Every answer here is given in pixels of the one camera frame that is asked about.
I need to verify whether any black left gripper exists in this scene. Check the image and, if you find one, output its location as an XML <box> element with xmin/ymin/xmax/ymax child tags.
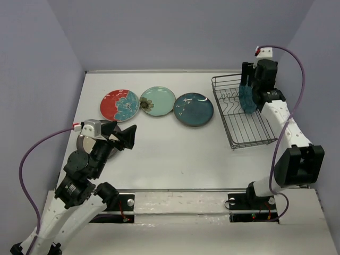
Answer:
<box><xmin>92</xmin><ymin>120</ymin><xmax>138</xmax><ymax>177</ymax></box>

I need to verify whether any grey rimmed cream plate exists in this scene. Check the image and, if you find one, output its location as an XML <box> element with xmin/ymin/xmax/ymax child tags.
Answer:
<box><xmin>76</xmin><ymin>120</ymin><xmax>121</xmax><ymax>159</ymax></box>

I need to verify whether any teal scalloped beaded plate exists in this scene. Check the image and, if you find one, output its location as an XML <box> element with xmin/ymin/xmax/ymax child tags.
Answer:
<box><xmin>239</xmin><ymin>85</ymin><xmax>257</xmax><ymax>114</ymax></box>

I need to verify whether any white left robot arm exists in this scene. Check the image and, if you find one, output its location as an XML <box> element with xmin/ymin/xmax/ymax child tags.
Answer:
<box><xmin>10</xmin><ymin>119</ymin><xmax>137</xmax><ymax>254</ymax></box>

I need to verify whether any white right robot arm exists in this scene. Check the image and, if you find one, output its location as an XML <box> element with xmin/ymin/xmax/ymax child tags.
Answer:
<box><xmin>239</xmin><ymin>59</ymin><xmax>325</xmax><ymax>208</ymax></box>

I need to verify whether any red and blue floral plate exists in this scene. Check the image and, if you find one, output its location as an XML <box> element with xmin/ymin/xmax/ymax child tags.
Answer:
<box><xmin>99</xmin><ymin>89</ymin><xmax>140</xmax><ymax>122</ymax></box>

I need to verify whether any mint green flower plate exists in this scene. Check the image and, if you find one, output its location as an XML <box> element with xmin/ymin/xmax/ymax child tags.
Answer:
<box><xmin>140</xmin><ymin>86</ymin><xmax>176</xmax><ymax>117</ymax></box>

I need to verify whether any dark teal blossom plate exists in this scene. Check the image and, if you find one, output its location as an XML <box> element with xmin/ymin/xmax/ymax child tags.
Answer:
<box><xmin>173</xmin><ymin>92</ymin><xmax>214</xmax><ymax>128</ymax></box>

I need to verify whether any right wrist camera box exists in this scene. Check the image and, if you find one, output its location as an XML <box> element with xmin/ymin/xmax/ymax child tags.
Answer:
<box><xmin>254</xmin><ymin>47</ymin><xmax>273</xmax><ymax>65</ymax></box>

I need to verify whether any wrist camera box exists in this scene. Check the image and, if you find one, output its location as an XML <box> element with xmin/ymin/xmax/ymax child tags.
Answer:
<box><xmin>81</xmin><ymin>119</ymin><xmax>101</xmax><ymax>139</ymax></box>
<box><xmin>254</xmin><ymin>47</ymin><xmax>273</xmax><ymax>65</ymax></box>

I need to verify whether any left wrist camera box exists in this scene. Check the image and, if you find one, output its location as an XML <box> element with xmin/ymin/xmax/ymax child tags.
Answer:
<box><xmin>81</xmin><ymin>119</ymin><xmax>101</xmax><ymax>139</ymax></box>

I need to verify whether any black wire dish rack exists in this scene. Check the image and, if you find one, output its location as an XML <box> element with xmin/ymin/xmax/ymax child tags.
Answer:
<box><xmin>211</xmin><ymin>74</ymin><xmax>277</xmax><ymax>149</ymax></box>

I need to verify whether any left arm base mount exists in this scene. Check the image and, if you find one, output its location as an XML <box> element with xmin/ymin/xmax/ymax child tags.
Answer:
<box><xmin>92</xmin><ymin>193</ymin><xmax>135</xmax><ymax>224</ymax></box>

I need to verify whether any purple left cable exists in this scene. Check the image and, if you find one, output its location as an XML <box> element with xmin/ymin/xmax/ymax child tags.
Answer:
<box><xmin>18</xmin><ymin>122</ymin><xmax>83</xmax><ymax>255</ymax></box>

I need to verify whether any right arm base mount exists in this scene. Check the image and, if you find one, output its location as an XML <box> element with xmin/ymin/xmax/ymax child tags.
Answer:
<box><xmin>224</xmin><ymin>193</ymin><xmax>278</xmax><ymax>223</ymax></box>

